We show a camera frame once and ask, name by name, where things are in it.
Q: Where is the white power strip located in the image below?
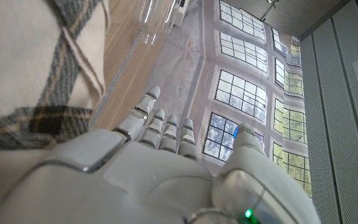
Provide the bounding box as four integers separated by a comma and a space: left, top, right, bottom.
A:
172, 0, 191, 27

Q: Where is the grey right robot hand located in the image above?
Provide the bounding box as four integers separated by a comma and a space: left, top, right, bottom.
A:
0, 85, 323, 224

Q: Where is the beige plaid cloth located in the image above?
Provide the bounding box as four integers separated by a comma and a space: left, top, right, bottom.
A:
0, 0, 111, 215

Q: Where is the grey perforated panel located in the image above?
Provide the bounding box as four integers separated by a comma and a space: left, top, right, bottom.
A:
300, 0, 358, 224

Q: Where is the printed window backdrop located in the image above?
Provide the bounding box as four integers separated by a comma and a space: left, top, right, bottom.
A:
141, 0, 313, 198

